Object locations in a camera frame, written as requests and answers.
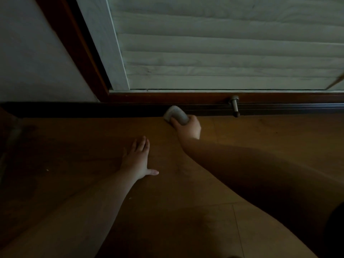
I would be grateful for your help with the person's right hand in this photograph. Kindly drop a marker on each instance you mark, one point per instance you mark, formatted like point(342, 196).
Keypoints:
point(189, 130)

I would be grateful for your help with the person's left hand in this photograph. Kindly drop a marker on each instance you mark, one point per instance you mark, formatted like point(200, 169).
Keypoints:
point(137, 161)

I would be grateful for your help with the grey cleaning cloth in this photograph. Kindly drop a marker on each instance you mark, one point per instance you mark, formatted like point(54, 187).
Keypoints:
point(176, 112)

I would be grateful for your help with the person's right forearm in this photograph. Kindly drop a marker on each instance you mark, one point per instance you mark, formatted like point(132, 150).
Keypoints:
point(268, 185)

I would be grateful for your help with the person's left forearm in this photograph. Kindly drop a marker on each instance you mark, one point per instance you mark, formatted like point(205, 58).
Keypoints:
point(75, 220)

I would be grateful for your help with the cylindrical metal door stop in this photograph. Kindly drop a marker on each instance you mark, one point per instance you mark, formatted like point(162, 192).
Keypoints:
point(235, 104)

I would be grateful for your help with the black shirt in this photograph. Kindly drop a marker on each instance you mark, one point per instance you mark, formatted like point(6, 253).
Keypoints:
point(334, 233)

